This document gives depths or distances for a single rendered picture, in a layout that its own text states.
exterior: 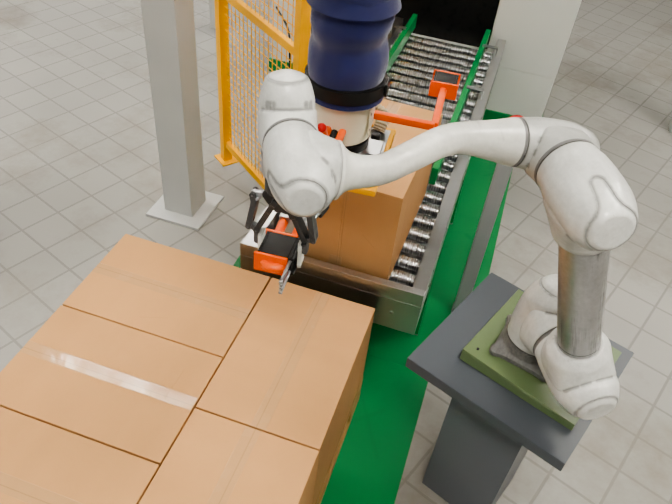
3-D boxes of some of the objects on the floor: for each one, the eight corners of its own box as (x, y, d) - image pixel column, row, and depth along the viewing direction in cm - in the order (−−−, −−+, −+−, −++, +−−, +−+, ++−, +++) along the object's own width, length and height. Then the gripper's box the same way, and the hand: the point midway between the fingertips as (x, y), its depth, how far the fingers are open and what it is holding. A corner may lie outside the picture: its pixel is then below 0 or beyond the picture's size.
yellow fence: (214, 156, 383) (190, -314, 242) (229, 151, 388) (215, -312, 247) (289, 243, 333) (315, -288, 191) (306, 236, 337) (343, -286, 196)
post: (453, 303, 311) (508, 121, 244) (467, 307, 310) (526, 126, 242) (450, 313, 306) (505, 130, 239) (464, 317, 305) (524, 135, 238)
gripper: (340, 174, 129) (330, 258, 144) (240, 152, 131) (241, 237, 147) (330, 196, 123) (322, 281, 139) (226, 172, 126) (229, 258, 141)
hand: (281, 249), depth 141 cm, fingers closed on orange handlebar, 8 cm apart
